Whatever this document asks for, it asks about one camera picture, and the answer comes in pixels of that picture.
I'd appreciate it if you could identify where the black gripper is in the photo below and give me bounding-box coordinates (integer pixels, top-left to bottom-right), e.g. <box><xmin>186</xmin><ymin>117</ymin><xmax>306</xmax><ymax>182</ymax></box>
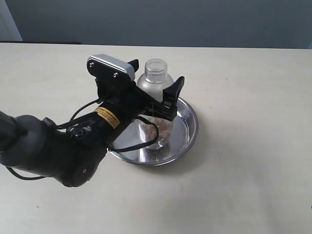
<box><xmin>96</xmin><ymin>59</ymin><xmax>185</xmax><ymax>143</ymax></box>

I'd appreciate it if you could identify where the clear plastic shaker bottle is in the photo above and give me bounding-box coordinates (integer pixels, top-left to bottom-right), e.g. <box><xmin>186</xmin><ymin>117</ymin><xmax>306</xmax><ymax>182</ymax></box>
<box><xmin>136</xmin><ymin>58</ymin><xmax>174</xmax><ymax>150</ymax></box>

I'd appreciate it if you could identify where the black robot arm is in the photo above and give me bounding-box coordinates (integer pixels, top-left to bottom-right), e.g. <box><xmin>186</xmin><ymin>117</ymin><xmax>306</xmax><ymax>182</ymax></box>
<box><xmin>0</xmin><ymin>54</ymin><xmax>185</xmax><ymax>187</ymax></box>

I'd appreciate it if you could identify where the round stainless steel dish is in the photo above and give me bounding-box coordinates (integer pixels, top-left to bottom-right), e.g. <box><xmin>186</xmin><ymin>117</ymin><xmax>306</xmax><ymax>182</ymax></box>
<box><xmin>111</xmin><ymin>98</ymin><xmax>199</xmax><ymax>166</ymax></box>

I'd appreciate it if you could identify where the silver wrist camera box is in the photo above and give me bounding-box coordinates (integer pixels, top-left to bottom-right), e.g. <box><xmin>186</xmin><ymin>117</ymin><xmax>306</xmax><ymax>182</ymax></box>
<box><xmin>87</xmin><ymin>54</ymin><xmax>135</xmax><ymax>81</ymax></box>

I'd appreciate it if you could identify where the black camera cable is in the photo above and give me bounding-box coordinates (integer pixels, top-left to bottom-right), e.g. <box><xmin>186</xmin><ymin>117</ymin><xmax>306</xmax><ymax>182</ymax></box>
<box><xmin>4</xmin><ymin>96</ymin><xmax>160</xmax><ymax>181</ymax></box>

